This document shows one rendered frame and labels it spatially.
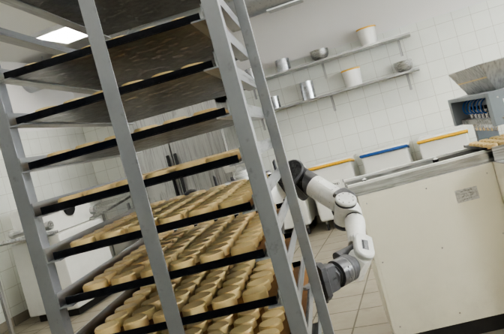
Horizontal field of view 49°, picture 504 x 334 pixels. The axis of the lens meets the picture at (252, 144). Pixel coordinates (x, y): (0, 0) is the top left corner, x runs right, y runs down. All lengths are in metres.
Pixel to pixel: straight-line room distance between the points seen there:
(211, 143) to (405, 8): 2.82
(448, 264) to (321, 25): 4.63
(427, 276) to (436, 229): 0.24
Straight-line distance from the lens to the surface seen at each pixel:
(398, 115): 6.98
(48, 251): 1.16
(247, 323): 1.24
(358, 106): 7.01
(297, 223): 1.63
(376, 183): 2.89
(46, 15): 1.43
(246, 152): 1.00
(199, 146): 6.57
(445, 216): 2.97
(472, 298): 3.09
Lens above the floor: 1.25
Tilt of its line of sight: level
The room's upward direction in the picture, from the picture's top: 15 degrees counter-clockwise
